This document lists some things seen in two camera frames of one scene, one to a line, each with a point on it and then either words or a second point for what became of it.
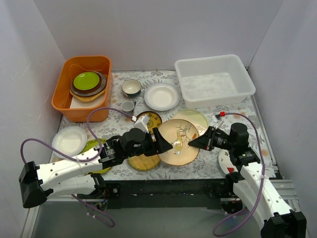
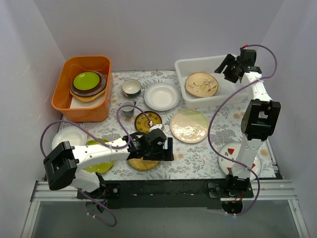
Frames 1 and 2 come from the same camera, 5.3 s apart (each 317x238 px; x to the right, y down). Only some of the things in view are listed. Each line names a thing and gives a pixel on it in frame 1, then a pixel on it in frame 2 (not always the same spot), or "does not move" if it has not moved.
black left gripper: (151, 143) does not move
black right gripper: (211, 139) → (230, 68)
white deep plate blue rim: (162, 96) does not move
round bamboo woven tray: (143, 162) does not move
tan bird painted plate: (179, 133) → (201, 84)
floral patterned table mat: (149, 98) does not move
